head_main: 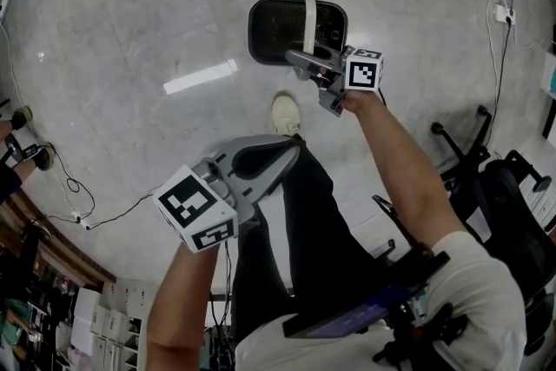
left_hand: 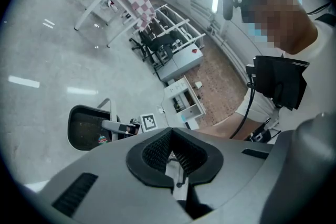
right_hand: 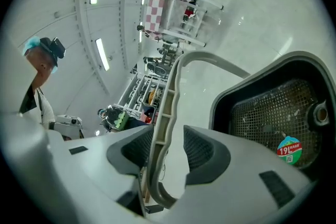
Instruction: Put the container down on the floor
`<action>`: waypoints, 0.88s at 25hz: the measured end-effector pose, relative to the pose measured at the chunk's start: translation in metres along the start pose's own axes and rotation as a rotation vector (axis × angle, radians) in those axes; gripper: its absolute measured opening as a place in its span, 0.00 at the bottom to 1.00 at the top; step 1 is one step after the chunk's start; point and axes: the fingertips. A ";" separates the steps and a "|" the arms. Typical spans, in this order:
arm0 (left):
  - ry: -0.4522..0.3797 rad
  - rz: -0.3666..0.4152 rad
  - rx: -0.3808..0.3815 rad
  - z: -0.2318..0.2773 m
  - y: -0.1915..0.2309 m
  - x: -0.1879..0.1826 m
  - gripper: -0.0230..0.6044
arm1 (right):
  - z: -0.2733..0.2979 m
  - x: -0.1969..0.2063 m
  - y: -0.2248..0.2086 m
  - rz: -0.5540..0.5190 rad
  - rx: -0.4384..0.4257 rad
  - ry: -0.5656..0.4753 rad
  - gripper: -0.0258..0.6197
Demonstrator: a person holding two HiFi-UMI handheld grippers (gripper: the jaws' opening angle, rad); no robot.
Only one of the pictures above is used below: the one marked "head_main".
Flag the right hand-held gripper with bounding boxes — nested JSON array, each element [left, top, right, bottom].
[[285, 45, 386, 119]]

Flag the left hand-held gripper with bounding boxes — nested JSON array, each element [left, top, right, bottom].
[[151, 133, 304, 253]]

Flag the black mesh container white handle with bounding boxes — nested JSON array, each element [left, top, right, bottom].
[[247, 0, 348, 67]]

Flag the person's right forearm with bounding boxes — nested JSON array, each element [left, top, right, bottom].
[[341, 89, 468, 251]]

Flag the person's left forearm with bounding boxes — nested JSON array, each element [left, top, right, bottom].
[[145, 238, 221, 371]]

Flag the person's white shoe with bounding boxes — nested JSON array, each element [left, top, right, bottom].
[[270, 90, 302, 138]]

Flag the person's black trousers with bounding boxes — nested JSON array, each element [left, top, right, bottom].
[[228, 134, 394, 347]]

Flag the chest-mounted black device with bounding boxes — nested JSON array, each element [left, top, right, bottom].
[[281, 249, 453, 340]]

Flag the brown wooden shelf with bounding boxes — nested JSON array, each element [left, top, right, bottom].
[[0, 186, 117, 290]]

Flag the person's white shirt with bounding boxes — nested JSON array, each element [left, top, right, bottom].
[[234, 229, 529, 371]]

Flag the black office chair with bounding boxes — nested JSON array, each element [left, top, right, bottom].
[[429, 103, 556, 357]]

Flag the black floor cable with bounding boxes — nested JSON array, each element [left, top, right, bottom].
[[41, 134, 158, 231], [480, 0, 545, 147]]

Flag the white floor cable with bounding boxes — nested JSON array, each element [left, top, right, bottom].
[[483, 0, 556, 54], [0, 22, 28, 112]]

